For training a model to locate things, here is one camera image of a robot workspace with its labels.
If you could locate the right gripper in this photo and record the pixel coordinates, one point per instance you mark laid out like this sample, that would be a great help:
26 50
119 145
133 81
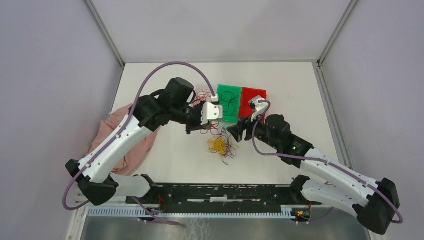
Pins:
236 130

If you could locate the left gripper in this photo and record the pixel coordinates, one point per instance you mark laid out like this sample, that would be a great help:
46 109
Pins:
198 125

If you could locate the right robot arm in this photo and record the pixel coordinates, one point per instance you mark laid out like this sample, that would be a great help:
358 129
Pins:
374 203

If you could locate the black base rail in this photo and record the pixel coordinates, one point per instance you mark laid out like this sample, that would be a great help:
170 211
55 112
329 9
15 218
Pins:
195 198

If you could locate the pink cloth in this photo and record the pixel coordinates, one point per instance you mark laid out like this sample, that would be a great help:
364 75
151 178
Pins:
133 159

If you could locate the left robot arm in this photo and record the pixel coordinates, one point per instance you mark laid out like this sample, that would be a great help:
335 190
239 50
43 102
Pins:
93 174

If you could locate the green plastic tray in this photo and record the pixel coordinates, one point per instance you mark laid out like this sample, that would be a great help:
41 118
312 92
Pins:
230 100

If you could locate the white cable duct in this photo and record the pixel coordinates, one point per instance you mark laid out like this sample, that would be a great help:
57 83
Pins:
138 212

